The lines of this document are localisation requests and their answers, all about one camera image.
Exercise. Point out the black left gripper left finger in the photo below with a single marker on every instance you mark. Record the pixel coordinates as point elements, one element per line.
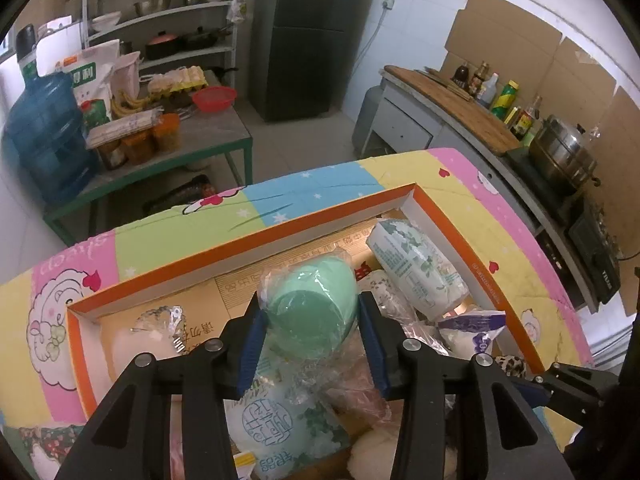
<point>128,435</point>

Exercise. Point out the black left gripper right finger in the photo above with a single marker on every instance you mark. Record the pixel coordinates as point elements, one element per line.
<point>499,435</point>

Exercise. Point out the white green tissue pack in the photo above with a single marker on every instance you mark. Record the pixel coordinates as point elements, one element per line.
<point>417,267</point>

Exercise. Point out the green sponge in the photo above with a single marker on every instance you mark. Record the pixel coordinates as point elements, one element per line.
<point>310,306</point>

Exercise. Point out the leopard print scrunchie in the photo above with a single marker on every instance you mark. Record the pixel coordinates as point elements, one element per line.
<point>512,366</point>

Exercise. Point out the cream bear purple dress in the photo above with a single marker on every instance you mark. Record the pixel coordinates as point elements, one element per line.
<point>372,456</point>

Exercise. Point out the beige bear pink dress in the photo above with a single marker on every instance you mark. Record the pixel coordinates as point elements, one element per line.
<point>351,390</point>

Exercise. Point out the floral white scrunchie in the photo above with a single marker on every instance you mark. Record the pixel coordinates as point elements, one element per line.
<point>390,300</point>

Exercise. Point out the white floral tissue pack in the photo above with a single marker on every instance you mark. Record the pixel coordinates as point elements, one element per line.
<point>284,425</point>

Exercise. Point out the orange rimmed cardboard tray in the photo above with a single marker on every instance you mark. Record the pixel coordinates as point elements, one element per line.
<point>250,269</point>

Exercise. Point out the black induction cooker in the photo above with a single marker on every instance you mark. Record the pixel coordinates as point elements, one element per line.
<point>580,223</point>

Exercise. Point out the steel cooking pot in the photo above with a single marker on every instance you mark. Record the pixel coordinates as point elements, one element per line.
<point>561,154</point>

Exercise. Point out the blue water jug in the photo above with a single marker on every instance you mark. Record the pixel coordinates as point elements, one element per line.
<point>45,133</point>

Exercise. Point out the green low table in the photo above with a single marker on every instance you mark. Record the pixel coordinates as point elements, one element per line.
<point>203,135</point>

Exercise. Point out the wooden cutting board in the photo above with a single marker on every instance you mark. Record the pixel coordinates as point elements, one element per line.
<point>455,104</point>

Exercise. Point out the green yellow bottle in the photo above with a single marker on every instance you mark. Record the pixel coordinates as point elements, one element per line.
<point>505,99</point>

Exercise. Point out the red plastic basket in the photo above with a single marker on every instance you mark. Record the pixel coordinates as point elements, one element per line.
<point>214,99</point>

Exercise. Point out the egg carton tray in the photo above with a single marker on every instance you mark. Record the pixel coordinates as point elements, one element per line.
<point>182,79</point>

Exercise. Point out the white metal shelf rack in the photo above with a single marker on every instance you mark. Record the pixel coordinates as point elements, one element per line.
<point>135,23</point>

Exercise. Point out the black refrigerator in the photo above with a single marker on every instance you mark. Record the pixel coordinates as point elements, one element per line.
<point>297,55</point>

